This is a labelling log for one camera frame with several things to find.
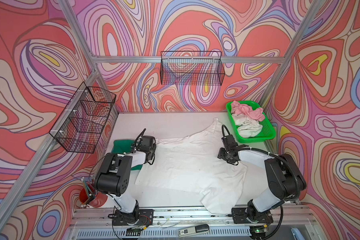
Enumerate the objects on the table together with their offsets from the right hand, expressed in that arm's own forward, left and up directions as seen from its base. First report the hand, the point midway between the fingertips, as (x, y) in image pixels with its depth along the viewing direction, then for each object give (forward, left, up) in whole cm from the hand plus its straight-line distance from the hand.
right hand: (225, 158), depth 95 cm
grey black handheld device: (-38, +24, +5) cm, 45 cm away
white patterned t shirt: (+22, -20, +5) cm, 30 cm away
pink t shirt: (+31, -29, +8) cm, 43 cm away
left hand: (+10, +44, +4) cm, 46 cm away
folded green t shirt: (+7, +66, +8) cm, 67 cm away
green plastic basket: (+16, -32, +5) cm, 36 cm away
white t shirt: (-2, +23, 0) cm, 23 cm away
